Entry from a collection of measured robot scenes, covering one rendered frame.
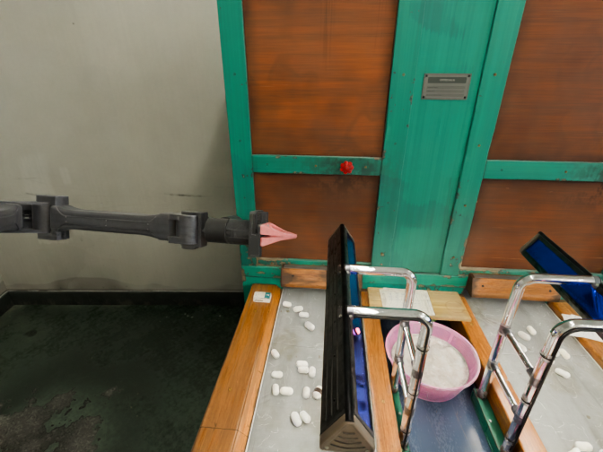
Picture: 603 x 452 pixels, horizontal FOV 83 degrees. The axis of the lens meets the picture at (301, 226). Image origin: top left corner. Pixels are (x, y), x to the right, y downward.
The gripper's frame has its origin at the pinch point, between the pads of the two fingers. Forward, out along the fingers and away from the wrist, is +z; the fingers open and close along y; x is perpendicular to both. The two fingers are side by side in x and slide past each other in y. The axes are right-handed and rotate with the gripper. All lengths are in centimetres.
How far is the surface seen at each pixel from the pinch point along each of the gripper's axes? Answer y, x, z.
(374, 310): 11.8, 9.3, 18.3
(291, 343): 38.8, -28.1, -3.7
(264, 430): 48.5, -0.7, -4.7
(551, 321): 31, -51, 83
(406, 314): 11.9, 9.0, 24.4
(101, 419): 105, -61, -99
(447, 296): 26, -53, 49
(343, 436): 23.2, 29.3, 13.8
